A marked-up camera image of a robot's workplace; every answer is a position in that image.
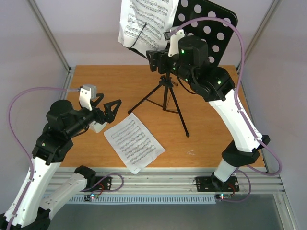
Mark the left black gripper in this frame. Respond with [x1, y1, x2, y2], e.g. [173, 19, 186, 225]
[66, 92, 122, 138]

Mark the white metronome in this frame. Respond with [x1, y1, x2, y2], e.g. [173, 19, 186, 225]
[89, 121, 107, 133]

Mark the black music stand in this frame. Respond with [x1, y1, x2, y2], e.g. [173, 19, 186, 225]
[127, 0, 238, 138]

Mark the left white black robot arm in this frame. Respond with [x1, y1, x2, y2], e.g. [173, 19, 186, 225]
[0, 94, 122, 230]

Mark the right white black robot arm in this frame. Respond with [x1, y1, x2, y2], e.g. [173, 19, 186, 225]
[146, 36, 270, 191]

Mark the white sheet music paper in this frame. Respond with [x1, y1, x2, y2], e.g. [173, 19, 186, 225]
[118, 0, 179, 55]

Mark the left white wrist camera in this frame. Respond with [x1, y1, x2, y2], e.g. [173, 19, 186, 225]
[79, 84, 97, 111]

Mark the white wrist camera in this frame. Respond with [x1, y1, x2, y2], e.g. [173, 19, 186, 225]
[164, 26, 186, 57]
[79, 84, 97, 111]

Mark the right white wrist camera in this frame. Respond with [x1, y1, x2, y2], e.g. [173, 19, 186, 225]
[164, 26, 186, 57]

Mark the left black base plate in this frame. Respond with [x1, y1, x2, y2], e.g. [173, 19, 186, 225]
[82, 176, 112, 192]

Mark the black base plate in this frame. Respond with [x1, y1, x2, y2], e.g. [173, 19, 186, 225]
[82, 176, 112, 192]
[195, 176, 240, 192]

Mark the grey slotted cable duct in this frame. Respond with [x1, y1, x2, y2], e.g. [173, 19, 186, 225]
[68, 194, 216, 205]

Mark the left aluminium frame post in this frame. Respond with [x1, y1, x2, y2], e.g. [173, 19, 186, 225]
[27, 0, 71, 74]

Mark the aluminium frame post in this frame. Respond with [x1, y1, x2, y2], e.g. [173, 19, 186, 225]
[244, 0, 282, 62]
[27, 0, 71, 74]

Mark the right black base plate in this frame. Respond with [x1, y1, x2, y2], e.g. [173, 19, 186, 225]
[195, 176, 240, 192]

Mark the right aluminium frame post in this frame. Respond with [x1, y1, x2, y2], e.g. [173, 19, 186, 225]
[244, 0, 282, 62]

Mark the aluminium rail base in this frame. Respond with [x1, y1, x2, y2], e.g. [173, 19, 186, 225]
[43, 167, 285, 195]

